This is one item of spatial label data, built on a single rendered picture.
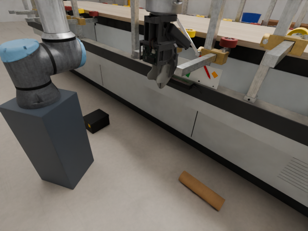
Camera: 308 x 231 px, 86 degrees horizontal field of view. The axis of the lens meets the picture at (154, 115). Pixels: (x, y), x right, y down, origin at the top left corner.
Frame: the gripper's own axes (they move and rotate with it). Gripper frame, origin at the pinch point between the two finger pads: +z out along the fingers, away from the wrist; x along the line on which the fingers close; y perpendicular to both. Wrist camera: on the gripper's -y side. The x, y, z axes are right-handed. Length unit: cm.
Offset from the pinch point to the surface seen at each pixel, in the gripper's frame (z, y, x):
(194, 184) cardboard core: 75, -26, 13
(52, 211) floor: 83, 43, -40
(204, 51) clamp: -3.3, -36.0, -4.8
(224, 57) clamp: -3.1, -36.3, 4.9
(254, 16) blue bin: 17, -592, -133
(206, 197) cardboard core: 77, -25, 23
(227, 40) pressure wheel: -7.9, -46.5, 0.4
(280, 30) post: -15.8, -36.7, 20.9
